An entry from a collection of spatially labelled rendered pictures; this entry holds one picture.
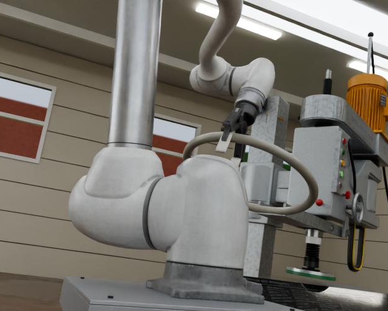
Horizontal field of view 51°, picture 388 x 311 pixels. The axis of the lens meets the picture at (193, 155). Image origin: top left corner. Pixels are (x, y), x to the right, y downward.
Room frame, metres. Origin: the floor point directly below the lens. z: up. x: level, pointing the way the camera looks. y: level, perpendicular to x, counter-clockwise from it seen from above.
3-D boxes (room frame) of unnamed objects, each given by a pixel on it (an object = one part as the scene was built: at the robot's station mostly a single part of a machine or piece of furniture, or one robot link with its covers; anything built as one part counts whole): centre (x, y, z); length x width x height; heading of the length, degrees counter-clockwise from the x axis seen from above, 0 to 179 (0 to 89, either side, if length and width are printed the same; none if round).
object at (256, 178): (2.73, -0.67, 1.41); 0.74 x 0.34 x 0.25; 53
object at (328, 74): (1.94, -0.61, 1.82); 0.04 x 0.04 x 0.17
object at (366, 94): (2.44, -1.04, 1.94); 0.31 x 0.28 x 0.40; 51
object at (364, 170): (2.24, -0.87, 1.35); 0.74 x 0.23 x 0.49; 141
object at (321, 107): (2.21, -0.83, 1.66); 0.96 x 0.25 x 0.17; 141
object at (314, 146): (2.00, -0.66, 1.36); 0.36 x 0.22 x 0.45; 141
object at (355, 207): (1.96, -0.78, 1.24); 0.15 x 0.10 x 0.15; 141
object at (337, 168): (1.81, -0.66, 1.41); 0.08 x 0.03 x 0.28; 141
